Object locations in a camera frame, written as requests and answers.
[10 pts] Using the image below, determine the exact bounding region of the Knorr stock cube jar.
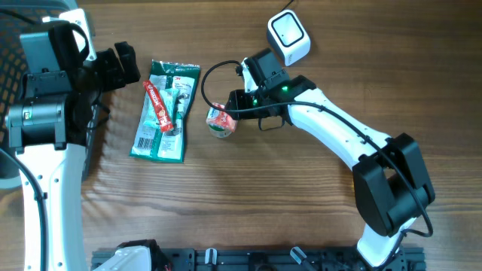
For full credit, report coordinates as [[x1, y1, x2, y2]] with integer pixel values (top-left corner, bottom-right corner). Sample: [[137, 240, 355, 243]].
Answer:
[[208, 107, 234, 139]]

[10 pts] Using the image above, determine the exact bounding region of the grey plastic shopping basket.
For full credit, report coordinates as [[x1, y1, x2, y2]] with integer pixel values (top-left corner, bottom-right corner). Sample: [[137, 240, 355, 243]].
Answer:
[[1, 0, 95, 190]]

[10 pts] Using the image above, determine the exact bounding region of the red white stock cube packet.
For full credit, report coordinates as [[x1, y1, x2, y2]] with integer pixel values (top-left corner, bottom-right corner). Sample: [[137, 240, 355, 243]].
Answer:
[[205, 102, 239, 133]]

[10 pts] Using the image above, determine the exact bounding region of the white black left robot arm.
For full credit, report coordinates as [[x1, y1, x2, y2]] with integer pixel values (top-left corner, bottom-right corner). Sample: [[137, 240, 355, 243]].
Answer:
[[6, 8, 140, 270]]

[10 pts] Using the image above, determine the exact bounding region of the black left camera cable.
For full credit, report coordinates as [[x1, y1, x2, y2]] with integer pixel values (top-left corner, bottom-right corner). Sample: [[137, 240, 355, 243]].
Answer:
[[0, 148, 50, 271]]

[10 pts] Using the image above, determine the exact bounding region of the white barcode scanner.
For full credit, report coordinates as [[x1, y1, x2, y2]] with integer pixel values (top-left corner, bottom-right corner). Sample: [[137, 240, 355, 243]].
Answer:
[[267, 9, 311, 66]]

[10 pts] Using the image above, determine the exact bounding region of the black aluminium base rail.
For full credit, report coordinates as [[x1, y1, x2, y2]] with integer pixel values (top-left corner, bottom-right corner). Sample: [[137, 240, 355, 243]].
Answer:
[[90, 239, 426, 271]]

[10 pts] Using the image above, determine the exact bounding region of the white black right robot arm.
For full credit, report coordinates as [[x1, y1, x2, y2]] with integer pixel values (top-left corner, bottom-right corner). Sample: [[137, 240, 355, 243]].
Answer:
[[226, 49, 435, 269]]

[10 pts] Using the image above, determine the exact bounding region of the green 3M product package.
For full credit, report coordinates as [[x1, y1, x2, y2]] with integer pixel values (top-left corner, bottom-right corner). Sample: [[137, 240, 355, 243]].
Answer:
[[130, 60, 200, 163]]

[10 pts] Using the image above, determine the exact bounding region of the red Nescafe stick sachet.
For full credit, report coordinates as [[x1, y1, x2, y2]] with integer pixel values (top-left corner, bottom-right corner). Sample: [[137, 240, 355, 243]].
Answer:
[[142, 81, 174, 132]]

